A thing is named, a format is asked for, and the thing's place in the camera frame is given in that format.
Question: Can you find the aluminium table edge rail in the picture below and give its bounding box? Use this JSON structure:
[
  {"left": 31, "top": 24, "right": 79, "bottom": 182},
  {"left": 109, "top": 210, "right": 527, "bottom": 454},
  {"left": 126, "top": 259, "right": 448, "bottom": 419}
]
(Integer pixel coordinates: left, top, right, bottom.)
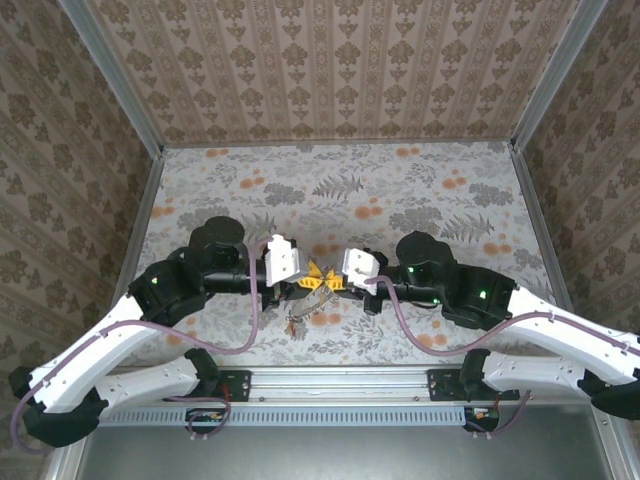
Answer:
[
  {"left": 508, "top": 143, "right": 574, "bottom": 314},
  {"left": 106, "top": 148, "right": 165, "bottom": 321}
]

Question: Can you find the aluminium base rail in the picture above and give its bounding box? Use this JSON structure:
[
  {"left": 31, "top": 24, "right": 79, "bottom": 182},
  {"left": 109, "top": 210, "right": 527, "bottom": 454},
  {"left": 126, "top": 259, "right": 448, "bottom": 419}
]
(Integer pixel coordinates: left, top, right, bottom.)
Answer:
[{"left": 219, "top": 366, "right": 501, "bottom": 406}]

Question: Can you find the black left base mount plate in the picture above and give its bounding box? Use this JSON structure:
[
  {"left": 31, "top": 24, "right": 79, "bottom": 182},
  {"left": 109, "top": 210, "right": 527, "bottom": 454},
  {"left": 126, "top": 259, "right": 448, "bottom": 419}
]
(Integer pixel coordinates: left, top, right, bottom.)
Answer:
[{"left": 219, "top": 368, "right": 252, "bottom": 402}]

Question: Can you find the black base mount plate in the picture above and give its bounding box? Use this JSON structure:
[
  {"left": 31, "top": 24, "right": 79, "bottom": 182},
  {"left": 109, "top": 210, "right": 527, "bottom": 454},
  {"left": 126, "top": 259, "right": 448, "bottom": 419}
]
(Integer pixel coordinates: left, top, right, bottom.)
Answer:
[
  {"left": 219, "top": 368, "right": 252, "bottom": 402},
  {"left": 426, "top": 368, "right": 467, "bottom": 402}
]

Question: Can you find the grey slotted cable duct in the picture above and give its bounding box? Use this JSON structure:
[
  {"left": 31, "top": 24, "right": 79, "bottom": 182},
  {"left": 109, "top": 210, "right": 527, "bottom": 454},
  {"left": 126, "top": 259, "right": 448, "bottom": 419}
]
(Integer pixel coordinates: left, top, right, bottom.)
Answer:
[{"left": 99, "top": 402, "right": 477, "bottom": 428}]

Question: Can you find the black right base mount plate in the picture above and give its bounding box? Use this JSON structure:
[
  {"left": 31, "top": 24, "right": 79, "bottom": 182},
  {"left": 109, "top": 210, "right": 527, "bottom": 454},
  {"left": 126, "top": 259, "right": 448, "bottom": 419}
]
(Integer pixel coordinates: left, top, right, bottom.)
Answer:
[{"left": 426, "top": 368, "right": 467, "bottom": 402}]

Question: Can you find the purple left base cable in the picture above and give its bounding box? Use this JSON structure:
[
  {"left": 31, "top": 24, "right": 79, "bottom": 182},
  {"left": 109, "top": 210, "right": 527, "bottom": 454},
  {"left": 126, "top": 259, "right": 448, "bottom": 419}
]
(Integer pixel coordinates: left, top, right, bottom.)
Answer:
[{"left": 164, "top": 394, "right": 234, "bottom": 444}]

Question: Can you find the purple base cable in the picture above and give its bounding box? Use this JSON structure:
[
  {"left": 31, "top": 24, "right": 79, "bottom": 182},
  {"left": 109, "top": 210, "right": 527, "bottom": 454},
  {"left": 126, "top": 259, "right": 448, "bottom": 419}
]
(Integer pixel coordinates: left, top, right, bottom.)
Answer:
[
  {"left": 469, "top": 391, "right": 532, "bottom": 442},
  {"left": 164, "top": 394, "right": 234, "bottom": 444}
]

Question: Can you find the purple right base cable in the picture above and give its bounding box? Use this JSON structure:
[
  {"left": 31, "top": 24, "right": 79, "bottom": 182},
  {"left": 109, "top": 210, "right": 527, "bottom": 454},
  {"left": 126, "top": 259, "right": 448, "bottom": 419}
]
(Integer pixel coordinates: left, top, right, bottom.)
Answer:
[{"left": 469, "top": 391, "right": 532, "bottom": 442}]

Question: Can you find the aluminium frame post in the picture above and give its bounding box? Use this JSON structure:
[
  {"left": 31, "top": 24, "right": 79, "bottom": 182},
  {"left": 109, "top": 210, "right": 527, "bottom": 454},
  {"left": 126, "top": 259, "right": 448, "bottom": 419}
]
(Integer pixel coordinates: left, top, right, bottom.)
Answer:
[
  {"left": 58, "top": 0, "right": 167, "bottom": 157},
  {"left": 510, "top": 0, "right": 612, "bottom": 152}
]

